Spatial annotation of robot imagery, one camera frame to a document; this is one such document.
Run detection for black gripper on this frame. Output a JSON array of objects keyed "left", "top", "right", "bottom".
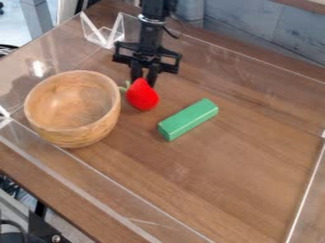
[{"left": 113, "top": 41, "right": 183, "bottom": 86}]

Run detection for red plush strawberry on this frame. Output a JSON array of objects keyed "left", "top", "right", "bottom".
[{"left": 119, "top": 78, "right": 161, "bottom": 111}]

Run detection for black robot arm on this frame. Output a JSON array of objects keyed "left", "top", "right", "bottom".
[{"left": 113, "top": 0, "right": 183, "bottom": 87}]

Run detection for green rectangular block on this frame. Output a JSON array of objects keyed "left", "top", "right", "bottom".
[{"left": 158, "top": 99, "right": 218, "bottom": 141}]

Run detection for wooden bowl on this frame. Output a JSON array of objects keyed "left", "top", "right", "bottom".
[{"left": 24, "top": 70, "right": 122, "bottom": 148}]

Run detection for clear acrylic tray walls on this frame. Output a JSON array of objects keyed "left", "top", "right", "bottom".
[{"left": 0, "top": 7, "right": 325, "bottom": 243}]

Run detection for clear acrylic corner bracket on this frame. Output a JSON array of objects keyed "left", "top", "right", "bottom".
[{"left": 81, "top": 12, "right": 125, "bottom": 49}]

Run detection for black clamp with cable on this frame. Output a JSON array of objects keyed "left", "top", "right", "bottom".
[{"left": 0, "top": 202, "right": 72, "bottom": 243}]

